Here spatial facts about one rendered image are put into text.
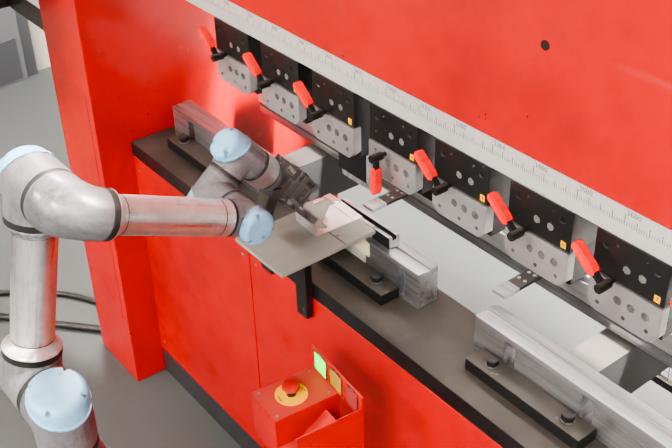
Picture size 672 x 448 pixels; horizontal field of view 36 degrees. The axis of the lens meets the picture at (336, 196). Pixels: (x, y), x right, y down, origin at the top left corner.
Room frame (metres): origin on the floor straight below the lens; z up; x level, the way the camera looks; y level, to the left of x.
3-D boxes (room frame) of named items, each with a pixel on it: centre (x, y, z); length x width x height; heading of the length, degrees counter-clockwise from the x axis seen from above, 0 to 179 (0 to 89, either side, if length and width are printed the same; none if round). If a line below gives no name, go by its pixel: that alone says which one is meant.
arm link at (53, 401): (1.43, 0.53, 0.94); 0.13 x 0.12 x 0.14; 38
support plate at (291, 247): (1.91, 0.07, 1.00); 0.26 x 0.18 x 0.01; 127
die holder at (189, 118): (2.44, 0.29, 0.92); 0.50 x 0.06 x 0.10; 37
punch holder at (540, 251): (1.54, -0.39, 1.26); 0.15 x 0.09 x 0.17; 37
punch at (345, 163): (2.00, -0.05, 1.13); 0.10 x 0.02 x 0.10; 37
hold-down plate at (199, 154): (2.44, 0.36, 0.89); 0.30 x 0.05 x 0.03; 37
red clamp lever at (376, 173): (1.84, -0.09, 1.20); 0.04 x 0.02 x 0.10; 127
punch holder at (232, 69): (2.34, 0.21, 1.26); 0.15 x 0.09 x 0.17; 37
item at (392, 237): (1.97, -0.07, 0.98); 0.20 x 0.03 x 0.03; 37
